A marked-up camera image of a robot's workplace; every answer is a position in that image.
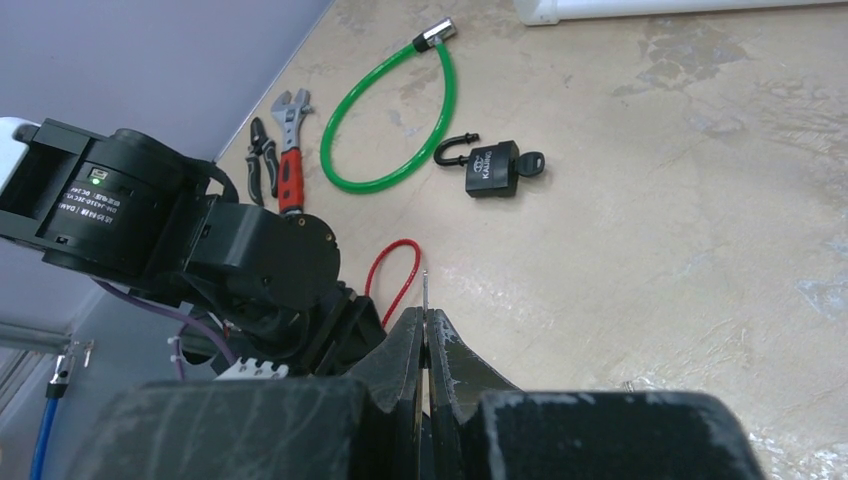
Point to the black-headed key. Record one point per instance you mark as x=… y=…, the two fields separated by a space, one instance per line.
x=530 y=164

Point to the small silver key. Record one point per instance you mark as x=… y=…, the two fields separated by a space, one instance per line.
x=425 y=290

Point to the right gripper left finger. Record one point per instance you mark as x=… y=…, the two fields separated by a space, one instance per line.
x=365 y=424

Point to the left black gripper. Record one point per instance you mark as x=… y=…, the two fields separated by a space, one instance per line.
x=343 y=327

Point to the black padlock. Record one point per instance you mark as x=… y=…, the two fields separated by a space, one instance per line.
x=490 y=171

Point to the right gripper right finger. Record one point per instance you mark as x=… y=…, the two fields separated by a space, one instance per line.
x=484 y=427

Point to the white PVC pipe frame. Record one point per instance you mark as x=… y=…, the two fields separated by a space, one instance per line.
x=551 y=12

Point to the green cable lock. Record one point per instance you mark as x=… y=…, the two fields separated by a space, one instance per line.
x=368 y=105

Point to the red handled adjustable wrench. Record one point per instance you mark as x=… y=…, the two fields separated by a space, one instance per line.
x=288 y=110

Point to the red cable lock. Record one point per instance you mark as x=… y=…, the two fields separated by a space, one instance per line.
x=391 y=276

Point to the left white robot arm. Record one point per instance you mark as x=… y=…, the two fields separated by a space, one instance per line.
x=167 y=229

